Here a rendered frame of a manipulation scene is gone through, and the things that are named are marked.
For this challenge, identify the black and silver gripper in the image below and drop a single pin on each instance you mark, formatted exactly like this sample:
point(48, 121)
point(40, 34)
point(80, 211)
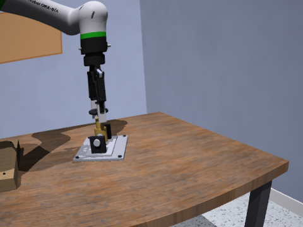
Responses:
point(96, 86)

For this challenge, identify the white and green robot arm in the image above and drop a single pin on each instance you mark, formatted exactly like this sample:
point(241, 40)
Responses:
point(89, 20)

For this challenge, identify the grey valve with black handwheel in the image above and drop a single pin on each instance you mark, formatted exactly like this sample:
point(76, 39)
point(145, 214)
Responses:
point(102, 144)

